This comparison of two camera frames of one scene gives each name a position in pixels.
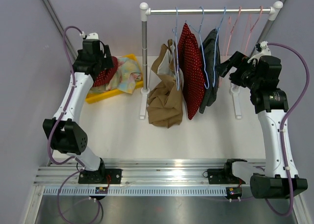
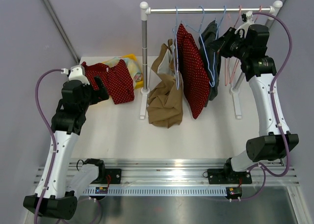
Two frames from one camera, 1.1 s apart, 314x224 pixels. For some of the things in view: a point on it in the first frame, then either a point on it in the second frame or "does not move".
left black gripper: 106,63 -> 98,95
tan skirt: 165,100 does not move
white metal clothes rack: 145,11 does not move
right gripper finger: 222,69 -> 219,45
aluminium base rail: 136,172 does not move
